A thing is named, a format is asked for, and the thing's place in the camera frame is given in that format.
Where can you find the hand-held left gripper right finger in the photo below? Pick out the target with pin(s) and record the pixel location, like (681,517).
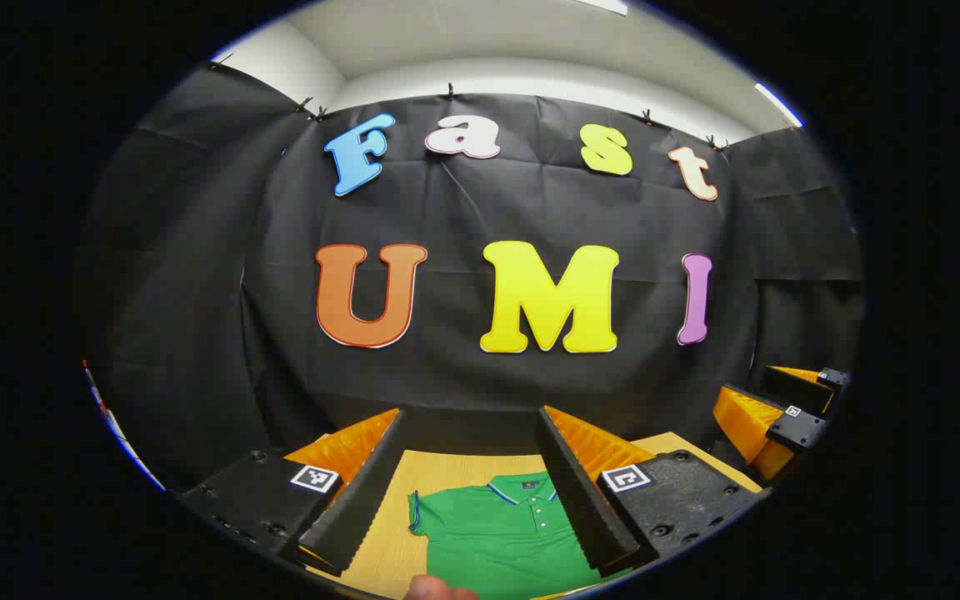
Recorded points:
(584,508)

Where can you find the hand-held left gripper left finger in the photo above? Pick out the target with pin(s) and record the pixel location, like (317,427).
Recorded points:
(359,500)

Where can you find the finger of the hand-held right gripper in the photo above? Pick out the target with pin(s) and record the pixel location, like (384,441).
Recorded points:
(797,390)
(801,432)

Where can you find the green T-shirt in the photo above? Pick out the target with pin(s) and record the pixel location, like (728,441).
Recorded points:
(497,542)

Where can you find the black backdrop cloth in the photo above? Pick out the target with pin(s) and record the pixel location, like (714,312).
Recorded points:
(463,375)

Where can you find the ceiling light panel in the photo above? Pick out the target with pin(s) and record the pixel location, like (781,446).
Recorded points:
(603,5)
(777,104)

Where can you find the row of black clips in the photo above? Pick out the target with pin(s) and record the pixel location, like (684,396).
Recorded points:
(450,92)

